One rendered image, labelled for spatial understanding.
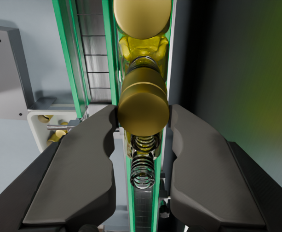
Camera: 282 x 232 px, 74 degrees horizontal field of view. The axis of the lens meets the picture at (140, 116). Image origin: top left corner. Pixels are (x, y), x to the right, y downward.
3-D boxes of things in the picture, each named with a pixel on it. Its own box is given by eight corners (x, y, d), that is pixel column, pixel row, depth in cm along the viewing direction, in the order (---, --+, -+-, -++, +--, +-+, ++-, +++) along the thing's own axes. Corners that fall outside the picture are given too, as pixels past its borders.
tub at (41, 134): (112, 140, 68) (109, 157, 61) (52, 140, 69) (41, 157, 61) (108, 98, 59) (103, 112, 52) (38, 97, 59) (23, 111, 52)
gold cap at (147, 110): (164, 107, 16) (169, 138, 13) (123, 107, 16) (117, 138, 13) (166, 66, 14) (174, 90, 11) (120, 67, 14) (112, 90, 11)
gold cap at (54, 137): (53, 149, 63) (58, 141, 67) (59, 144, 62) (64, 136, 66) (44, 143, 62) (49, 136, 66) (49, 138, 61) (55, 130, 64)
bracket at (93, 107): (123, 103, 53) (120, 116, 47) (89, 103, 53) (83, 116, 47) (122, 92, 51) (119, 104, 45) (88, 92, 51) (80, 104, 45)
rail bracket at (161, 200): (177, 179, 61) (184, 220, 49) (156, 178, 61) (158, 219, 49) (178, 170, 58) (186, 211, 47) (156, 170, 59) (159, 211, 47)
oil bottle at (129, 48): (157, 50, 39) (169, 94, 21) (130, 50, 39) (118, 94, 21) (158, 20, 36) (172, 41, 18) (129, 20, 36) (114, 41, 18)
